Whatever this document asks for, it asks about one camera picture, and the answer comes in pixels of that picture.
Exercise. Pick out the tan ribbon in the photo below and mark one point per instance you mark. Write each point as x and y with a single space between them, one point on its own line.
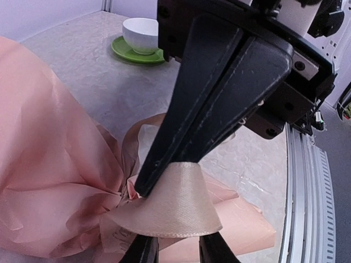
182 204

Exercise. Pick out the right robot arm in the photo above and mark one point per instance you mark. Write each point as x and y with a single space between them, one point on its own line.
315 19

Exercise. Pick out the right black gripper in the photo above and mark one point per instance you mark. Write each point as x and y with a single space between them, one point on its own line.
238 62

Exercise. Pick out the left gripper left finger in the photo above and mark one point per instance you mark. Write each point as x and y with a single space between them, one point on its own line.
144 249

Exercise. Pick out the pink wrapping paper sheet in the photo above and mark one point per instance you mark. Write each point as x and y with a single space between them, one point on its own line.
61 172

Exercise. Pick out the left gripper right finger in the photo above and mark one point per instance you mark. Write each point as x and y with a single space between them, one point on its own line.
214 249

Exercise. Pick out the right aluminium frame post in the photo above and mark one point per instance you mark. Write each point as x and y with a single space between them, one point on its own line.
107 6

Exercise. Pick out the white ceramic bowl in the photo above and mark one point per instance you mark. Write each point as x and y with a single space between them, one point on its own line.
141 34

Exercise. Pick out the front aluminium rail base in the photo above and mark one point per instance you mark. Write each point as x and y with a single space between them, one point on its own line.
309 233

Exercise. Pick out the green plate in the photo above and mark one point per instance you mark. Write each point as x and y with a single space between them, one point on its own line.
123 50

